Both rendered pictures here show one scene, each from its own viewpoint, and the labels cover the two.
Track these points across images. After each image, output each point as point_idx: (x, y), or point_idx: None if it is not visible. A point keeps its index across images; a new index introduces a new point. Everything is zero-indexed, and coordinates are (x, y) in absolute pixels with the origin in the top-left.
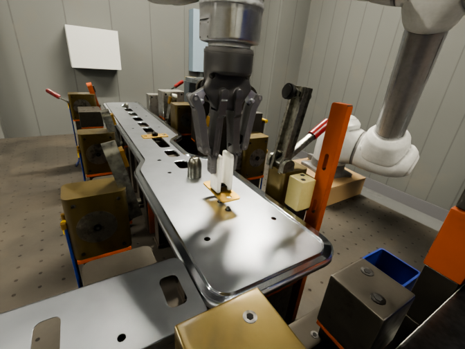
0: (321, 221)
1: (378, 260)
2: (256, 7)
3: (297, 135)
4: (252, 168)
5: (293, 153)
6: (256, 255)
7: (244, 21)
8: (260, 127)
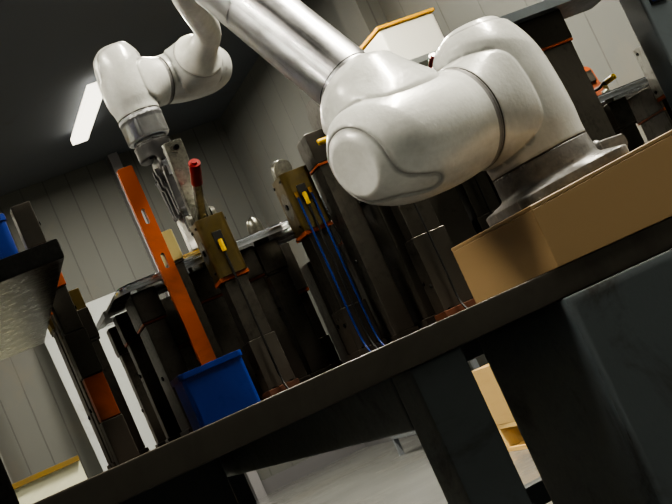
0: (163, 278)
1: (245, 373)
2: (122, 126)
3: (180, 189)
4: (293, 223)
5: (195, 206)
6: (132, 293)
7: (124, 137)
8: (312, 156)
